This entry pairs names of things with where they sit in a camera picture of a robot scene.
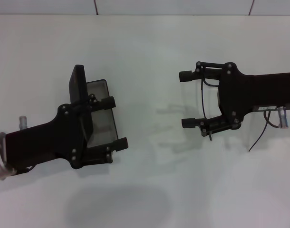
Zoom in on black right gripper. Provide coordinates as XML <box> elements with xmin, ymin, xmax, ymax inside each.
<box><xmin>179</xmin><ymin>61</ymin><xmax>290</xmax><ymax>138</ymax></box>

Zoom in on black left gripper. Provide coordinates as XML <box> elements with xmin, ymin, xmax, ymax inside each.
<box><xmin>4</xmin><ymin>94</ymin><xmax>128</xmax><ymax>170</ymax></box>

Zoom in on black glasses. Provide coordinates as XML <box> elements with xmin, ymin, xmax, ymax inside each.
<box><xmin>200</xmin><ymin>78</ymin><xmax>270</xmax><ymax>152</ymax></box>

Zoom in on black glasses case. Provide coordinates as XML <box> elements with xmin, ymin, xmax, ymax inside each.
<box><xmin>68</xmin><ymin>64</ymin><xmax>119</xmax><ymax>149</ymax></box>

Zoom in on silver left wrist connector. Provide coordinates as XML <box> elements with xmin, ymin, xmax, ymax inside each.
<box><xmin>19</xmin><ymin>115</ymin><xmax>28</xmax><ymax>130</ymax></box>

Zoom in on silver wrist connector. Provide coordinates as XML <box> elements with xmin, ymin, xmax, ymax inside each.
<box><xmin>19</xmin><ymin>115</ymin><xmax>28</xmax><ymax>130</ymax></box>
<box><xmin>277</xmin><ymin>106</ymin><xmax>290</xmax><ymax>129</ymax></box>

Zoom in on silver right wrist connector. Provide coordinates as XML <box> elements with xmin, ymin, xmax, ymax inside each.
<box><xmin>277</xmin><ymin>106</ymin><xmax>290</xmax><ymax>129</ymax></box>

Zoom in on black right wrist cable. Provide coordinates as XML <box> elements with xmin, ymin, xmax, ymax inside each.
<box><xmin>264</xmin><ymin>111</ymin><xmax>281</xmax><ymax>128</ymax></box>

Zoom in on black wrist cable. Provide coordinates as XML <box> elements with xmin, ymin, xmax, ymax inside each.
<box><xmin>264</xmin><ymin>111</ymin><xmax>281</xmax><ymax>128</ymax></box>
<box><xmin>13</xmin><ymin>166</ymin><xmax>35</xmax><ymax>175</ymax></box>

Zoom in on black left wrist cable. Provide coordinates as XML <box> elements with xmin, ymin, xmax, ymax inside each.
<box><xmin>13</xmin><ymin>166</ymin><xmax>35</xmax><ymax>175</ymax></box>

